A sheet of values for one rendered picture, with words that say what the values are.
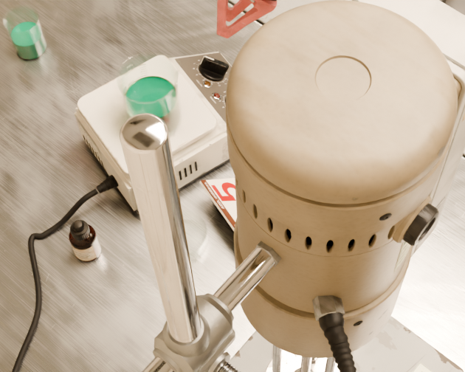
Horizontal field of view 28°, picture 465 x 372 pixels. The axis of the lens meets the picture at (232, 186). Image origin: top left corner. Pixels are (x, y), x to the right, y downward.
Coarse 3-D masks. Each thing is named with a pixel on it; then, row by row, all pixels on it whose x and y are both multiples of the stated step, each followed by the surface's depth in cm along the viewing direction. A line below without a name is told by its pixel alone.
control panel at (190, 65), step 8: (192, 56) 111; (200, 56) 111; (216, 56) 113; (184, 64) 109; (192, 64) 109; (192, 72) 108; (200, 72) 109; (192, 80) 107; (200, 80) 108; (208, 80) 108; (224, 80) 110; (200, 88) 107; (208, 88) 107; (216, 88) 108; (224, 88) 109; (208, 96) 106; (224, 96) 108; (216, 104) 106; (224, 104) 107; (224, 112) 106; (224, 120) 104
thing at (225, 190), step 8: (216, 184) 105; (224, 184) 106; (232, 184) 107; (216, 192) 104; (224, 192) 104; (232, 192) 105; (224, 200) 103; (232, 200) 104; (232, 208) 103; (232, 216) 102
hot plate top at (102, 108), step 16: (112, 80) 105; (96, 96) 104; (112, 96) 104; (192, 96) 103; (80, 112) 103; (96, 112) 103; (112, 112) 103; (192, 112) 102; (208, 112) 102; (96, 128) 102; (112, 128) 102; (192, 128) 101; (208, 128) 101; (112, 144) 101; (176, 144) 101
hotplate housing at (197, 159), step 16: (80, 128) 107; (224, 128) 104; (96, 144) 103; (192, 144) 103; (208, 144) 103; (224, 144) 105; (112, 160) 102; (176, 160) 102; (192, 160) 103; (208, 160) 105; (224, 160) 108; (112, 176) 105; (128, 176) 101; (176, 176) 104; (192, 176) 106; (128, 192) 101
